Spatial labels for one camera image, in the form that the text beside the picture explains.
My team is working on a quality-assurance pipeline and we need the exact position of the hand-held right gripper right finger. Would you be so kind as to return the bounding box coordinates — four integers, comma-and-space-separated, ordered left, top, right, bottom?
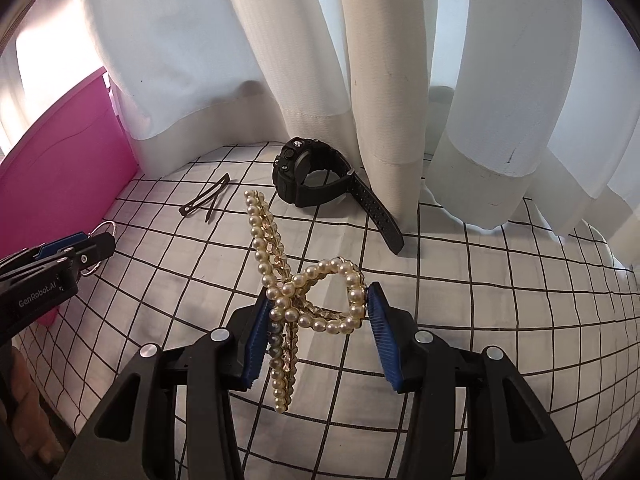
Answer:
367, 280, 586, 480

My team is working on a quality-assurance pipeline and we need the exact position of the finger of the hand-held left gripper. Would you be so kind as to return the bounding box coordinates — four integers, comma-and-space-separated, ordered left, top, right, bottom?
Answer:
0, 232, 89, 274
49, 233, 117, 277

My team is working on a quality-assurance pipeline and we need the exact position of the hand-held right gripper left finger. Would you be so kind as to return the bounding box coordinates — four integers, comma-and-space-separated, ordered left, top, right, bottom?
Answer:
70, 287, 274, 480

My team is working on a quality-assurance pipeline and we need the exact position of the small silver ring bangle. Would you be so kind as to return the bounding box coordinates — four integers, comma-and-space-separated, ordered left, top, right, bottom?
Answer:
80, 221, 118, 277

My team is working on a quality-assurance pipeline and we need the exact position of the pearl hair claw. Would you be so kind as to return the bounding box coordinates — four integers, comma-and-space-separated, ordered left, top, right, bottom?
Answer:
244, 190, 370, 415

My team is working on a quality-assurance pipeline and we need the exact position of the pink plastic storage box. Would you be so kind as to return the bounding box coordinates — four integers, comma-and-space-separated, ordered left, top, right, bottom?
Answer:
0, 67, 141, 328

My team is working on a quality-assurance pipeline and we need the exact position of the person's left hand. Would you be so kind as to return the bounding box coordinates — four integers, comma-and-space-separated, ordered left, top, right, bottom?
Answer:
7, 347, 63, 466

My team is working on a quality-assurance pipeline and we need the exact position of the white checked tablecloth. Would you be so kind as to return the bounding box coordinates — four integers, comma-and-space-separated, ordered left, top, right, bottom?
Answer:
15, 142, 640, 480

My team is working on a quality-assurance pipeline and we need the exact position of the black hair pin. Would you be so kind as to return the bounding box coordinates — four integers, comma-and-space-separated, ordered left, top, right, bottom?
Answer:
179, 172, 232, 223

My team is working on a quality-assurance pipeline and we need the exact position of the black wrist watch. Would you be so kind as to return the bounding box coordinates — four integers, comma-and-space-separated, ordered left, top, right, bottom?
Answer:
272, 136, 406, 256

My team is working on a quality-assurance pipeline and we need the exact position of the white sheer curtain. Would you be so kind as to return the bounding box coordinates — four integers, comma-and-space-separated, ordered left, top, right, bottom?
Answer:
70, 0, 640, 241

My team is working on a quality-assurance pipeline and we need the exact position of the cream curtain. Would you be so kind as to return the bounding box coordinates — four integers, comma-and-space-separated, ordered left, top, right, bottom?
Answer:
215, 0, 436, 233
547, 150, 640, 273

